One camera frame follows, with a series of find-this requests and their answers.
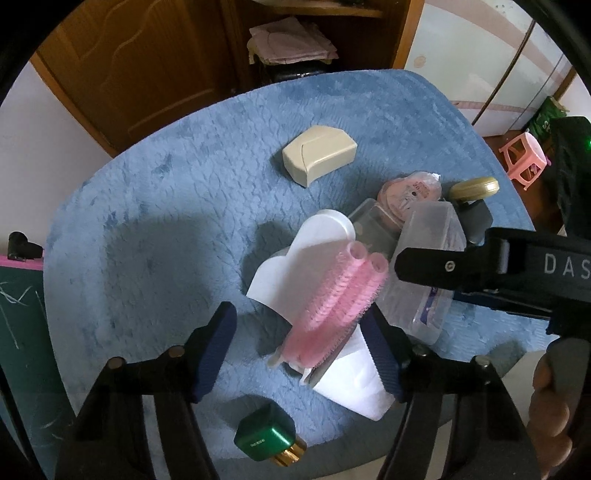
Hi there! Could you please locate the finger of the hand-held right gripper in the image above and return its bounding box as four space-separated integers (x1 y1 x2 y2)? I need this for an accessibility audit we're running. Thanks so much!
455 290 555 320
392 228 509 291

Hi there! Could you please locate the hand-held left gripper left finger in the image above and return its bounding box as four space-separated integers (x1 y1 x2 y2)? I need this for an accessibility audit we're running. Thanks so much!
55 301 238 480

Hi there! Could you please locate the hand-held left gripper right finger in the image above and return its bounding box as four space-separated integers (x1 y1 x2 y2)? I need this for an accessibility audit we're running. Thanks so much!
360 305 541 480

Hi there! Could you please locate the clear labelled plastic box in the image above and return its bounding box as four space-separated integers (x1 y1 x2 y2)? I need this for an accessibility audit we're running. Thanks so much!
379 203 468 347

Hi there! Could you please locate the clear sticker box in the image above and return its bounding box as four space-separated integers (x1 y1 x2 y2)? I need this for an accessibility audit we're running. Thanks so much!
347 198 407 259

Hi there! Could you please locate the pink correction tape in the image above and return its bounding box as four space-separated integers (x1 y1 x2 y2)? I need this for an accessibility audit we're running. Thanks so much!
376 170 443 228

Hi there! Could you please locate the gold oval case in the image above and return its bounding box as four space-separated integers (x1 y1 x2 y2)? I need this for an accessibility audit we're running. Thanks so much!
449 176 500 202

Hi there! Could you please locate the white paper pad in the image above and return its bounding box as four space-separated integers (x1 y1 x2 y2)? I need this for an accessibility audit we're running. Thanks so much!
246 209 398 422

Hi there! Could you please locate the person's right hand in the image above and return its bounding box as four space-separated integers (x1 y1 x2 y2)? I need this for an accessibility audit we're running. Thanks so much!
526 351 578 480

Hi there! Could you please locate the dark grey block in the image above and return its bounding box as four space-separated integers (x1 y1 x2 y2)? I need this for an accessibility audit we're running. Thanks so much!
457 200 493 244

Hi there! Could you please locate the green cube box gold base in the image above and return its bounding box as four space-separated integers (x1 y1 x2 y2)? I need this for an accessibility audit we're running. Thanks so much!
233 401 308 467

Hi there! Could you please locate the pink plastic stool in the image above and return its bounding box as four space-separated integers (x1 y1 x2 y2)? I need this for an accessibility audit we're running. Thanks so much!
499 131 553 191

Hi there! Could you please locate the green bag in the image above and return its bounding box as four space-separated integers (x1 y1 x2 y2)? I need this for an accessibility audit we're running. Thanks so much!
529 96 572 140

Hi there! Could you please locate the beige plastic case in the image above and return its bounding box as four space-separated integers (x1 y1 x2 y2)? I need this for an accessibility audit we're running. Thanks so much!
283 124 358 188

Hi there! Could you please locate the white wardrobe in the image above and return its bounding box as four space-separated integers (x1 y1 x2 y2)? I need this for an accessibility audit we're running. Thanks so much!
404 0 578 138

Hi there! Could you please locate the black easel knob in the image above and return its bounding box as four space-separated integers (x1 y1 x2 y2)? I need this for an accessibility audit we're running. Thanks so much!
7 231 45 262

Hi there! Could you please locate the folded pale pink cloth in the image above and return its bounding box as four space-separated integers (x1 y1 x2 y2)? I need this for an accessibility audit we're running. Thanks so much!
247 17 341 66

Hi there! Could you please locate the wooden cabinet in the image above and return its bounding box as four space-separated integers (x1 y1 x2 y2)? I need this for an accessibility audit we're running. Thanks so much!
30 0 426 158

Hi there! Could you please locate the green chalkboard pink frame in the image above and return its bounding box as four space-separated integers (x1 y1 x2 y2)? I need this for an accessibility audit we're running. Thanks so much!
0 256 79 480

